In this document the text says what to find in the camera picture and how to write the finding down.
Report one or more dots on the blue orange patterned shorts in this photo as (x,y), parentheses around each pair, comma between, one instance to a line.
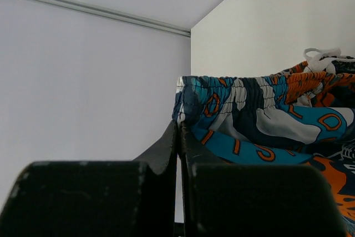
(301,115)

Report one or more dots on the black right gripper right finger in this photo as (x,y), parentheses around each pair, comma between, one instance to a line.
(222,199)

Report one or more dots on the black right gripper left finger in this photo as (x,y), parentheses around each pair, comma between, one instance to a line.
(96,198)

